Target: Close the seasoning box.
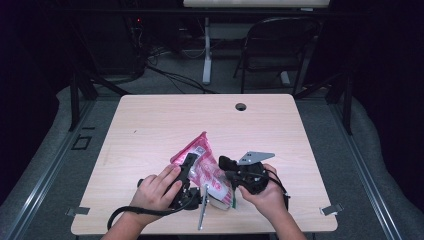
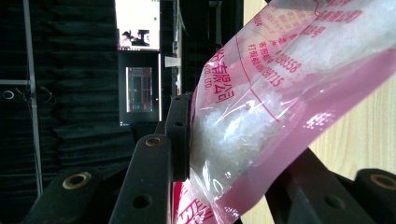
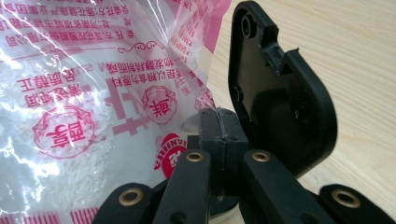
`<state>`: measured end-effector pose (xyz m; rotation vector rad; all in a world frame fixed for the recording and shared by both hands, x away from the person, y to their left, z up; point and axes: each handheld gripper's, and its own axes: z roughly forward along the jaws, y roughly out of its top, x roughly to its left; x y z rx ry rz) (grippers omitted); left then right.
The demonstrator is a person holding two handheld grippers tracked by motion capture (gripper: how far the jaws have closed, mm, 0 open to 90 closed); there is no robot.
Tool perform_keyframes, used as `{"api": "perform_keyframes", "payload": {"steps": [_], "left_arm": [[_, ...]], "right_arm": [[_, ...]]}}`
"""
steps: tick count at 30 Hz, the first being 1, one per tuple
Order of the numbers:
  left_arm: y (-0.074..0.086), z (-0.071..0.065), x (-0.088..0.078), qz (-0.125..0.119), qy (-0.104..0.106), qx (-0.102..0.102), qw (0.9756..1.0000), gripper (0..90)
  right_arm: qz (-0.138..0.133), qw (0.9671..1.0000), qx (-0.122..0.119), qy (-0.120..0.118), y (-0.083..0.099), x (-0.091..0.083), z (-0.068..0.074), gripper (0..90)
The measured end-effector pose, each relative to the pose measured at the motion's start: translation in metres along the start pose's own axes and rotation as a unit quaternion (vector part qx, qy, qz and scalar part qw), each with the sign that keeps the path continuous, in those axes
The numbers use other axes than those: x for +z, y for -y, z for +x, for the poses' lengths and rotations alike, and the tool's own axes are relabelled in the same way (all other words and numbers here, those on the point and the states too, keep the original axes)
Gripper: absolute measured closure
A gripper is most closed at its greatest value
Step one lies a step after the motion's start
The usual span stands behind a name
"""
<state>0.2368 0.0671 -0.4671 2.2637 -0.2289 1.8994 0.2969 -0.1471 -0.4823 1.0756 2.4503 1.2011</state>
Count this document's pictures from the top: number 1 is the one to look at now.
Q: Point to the black metal frame stand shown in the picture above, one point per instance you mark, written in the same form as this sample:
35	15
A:
347	103
74	100

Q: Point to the black folding chair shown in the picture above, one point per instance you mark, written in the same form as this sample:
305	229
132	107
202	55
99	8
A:
276	40

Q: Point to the person's left hand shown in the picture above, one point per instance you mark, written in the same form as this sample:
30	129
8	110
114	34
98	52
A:
153	196

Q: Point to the aluminium floor rail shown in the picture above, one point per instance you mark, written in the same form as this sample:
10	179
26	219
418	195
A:
366	180
40	190

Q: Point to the person's right hand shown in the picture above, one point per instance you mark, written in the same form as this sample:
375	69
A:
270	201

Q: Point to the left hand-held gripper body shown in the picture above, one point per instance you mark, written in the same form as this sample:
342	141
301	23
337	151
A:
188	200

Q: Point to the white desk top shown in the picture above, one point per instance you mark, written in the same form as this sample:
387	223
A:
253	3

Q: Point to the grey table edge bracket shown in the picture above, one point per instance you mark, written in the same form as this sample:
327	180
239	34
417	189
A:
330	209
79	211

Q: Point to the white desk leg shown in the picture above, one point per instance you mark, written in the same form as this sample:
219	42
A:
207	56

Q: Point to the pink white plastic bag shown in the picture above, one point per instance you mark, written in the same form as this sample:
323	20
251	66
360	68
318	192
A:
208	170

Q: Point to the dark equipment with red light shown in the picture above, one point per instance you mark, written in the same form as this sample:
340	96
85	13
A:
133	43

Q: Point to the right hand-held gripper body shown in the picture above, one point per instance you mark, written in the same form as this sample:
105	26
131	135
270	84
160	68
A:
253	178

